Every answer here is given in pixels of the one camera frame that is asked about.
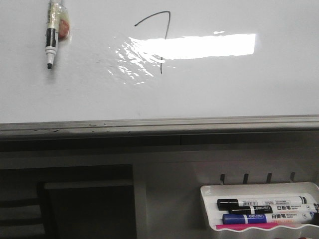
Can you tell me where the black object tray right edge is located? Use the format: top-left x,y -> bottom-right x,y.
311,213 -> 319,226

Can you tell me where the blue capped marker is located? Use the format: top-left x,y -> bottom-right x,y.
222,212 -> 315,225

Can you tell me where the black capped marker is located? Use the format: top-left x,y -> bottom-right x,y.
217,196 -> 308,210
229,203 -> 319,215

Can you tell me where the white whiteboard with grey frame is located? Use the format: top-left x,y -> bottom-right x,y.
0,0 -> 319,140

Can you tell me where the black capped marker top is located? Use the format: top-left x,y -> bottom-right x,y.
217,196 -> 308,210

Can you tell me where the white plastic marker tray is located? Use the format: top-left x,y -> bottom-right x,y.
200,182 -> 319,239

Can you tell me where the black capped marker middle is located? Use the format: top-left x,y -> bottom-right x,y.
229,203 -> 319,215

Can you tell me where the black taped whiteboard marker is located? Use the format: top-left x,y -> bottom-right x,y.
45,0 -> 70,70

